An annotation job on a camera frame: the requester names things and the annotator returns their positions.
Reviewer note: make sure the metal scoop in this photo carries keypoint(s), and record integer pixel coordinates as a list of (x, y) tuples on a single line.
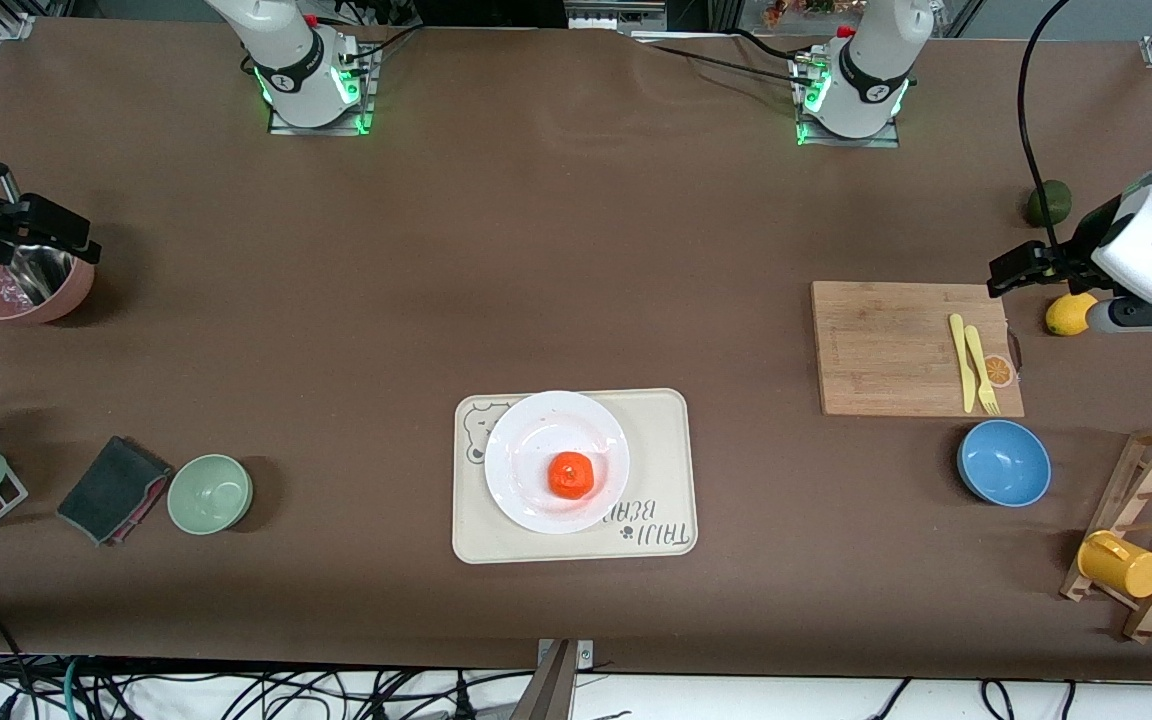
[(36, 275)]

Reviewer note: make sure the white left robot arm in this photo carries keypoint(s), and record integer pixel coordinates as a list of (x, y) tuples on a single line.
[(866, 80)]

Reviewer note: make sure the cream tray with bear print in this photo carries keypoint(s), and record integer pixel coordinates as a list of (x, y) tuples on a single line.
[(656, 420)]

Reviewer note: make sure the white round plate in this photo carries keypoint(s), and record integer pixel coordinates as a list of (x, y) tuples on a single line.
[(556, 420)]

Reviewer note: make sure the orange slice piece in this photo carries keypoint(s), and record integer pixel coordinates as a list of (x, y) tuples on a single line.
[(999, 372)]

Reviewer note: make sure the orange fruit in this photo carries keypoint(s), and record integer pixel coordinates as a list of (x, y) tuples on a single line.
[(571, 475)]

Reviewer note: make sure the dark grey folded cloth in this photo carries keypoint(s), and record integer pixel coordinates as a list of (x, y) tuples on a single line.
[(111, 490)]

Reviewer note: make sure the blue bowl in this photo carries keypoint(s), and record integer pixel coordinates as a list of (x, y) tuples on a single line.
[(1004, 463)]

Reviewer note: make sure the wooden cutting board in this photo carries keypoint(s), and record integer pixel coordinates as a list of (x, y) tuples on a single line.
[(876, 350)]

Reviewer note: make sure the metal table edge bracket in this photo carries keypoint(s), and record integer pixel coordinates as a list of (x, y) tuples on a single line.
[(584, 655)]

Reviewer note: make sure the yellow lemon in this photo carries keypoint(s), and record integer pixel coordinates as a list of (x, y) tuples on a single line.
[(1066, 316)]

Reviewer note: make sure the yellow plastic knife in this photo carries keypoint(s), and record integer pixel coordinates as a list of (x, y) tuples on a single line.
[(962, 365)]

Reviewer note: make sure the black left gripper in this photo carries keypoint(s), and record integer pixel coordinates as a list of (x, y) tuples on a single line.
[(1079, 245)]

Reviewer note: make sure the grey beam under table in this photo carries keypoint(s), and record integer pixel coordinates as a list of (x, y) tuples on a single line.
[(548, 690)]

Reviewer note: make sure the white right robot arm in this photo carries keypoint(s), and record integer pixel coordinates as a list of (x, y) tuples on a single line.
[(291, 70)]

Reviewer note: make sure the black object behind table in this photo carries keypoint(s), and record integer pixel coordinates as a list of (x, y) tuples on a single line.
[(491, 12)]

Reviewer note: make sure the pink bowl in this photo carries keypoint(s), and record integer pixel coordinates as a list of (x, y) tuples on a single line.
[(76, 290)]

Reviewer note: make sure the dark green avocado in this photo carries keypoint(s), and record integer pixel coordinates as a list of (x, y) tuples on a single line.
[(1048, 204)]

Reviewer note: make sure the yellow plastic fork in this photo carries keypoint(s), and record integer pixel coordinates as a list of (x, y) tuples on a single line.
[(978, 360)]

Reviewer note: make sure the yellow mug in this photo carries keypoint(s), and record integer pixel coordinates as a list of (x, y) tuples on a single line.
[(1126, 567)]

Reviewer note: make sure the wooden mug rack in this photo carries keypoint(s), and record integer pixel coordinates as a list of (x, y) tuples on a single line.
[(1151, 470)]

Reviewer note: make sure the light green bowl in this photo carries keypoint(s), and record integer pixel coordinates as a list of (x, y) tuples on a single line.
[(209, 494)]

